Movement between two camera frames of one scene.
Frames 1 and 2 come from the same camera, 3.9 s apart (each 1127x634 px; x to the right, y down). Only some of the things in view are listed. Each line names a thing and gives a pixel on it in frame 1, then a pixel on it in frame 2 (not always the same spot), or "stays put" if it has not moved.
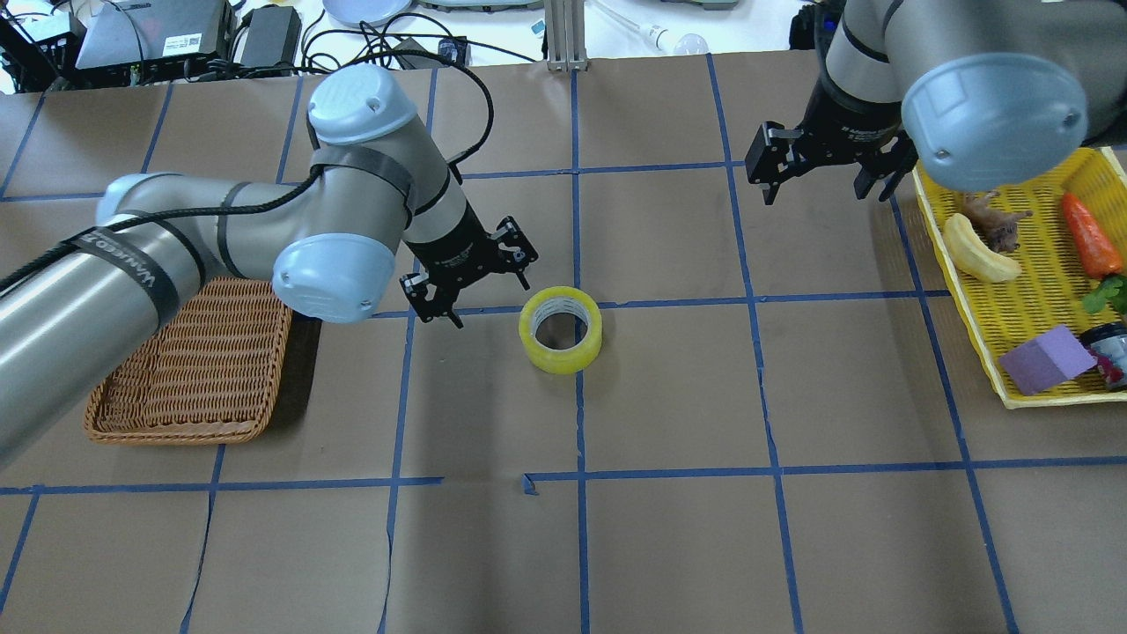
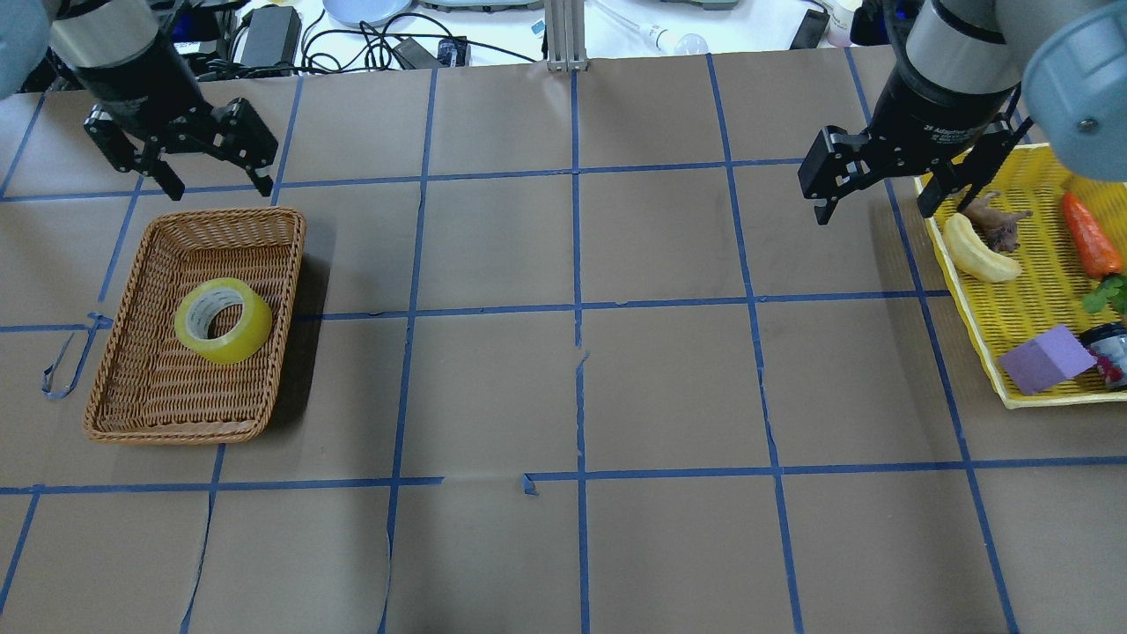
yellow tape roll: [561, 299] to [197, 307]
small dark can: [1108, 344] stays put
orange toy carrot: [1094, 246] stays put
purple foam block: [1048, 360] stays put
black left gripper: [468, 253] to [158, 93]
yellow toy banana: [970, 251] stays put
